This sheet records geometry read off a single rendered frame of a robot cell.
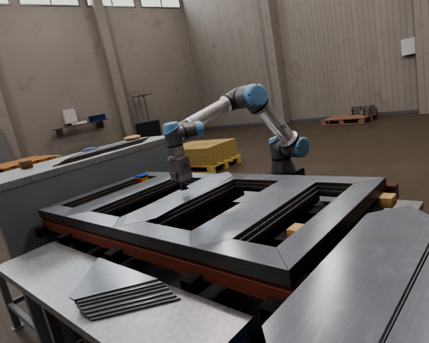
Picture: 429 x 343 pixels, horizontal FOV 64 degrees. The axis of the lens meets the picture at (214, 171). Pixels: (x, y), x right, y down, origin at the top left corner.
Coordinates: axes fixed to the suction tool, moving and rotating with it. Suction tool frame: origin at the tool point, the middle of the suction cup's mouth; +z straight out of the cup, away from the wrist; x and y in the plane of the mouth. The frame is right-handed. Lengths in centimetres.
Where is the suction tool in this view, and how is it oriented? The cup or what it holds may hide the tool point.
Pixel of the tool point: (184, 188)
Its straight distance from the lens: 162.5
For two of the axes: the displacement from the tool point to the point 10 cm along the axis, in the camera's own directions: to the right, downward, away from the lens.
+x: 6.3, -2.8, 7.2
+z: 1.8, 9.6, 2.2
